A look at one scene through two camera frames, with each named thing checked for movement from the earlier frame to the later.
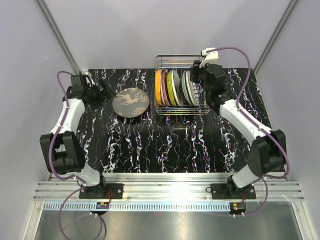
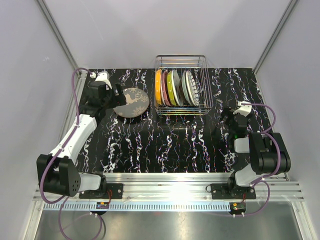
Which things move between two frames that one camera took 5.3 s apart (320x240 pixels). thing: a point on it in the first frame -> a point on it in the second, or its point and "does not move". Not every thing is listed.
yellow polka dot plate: x=158 y=87 does not move
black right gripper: x=196 y=70 -> x=228 y=112
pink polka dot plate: x=164 y=77 does not move
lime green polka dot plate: x=170 y=93 does not move
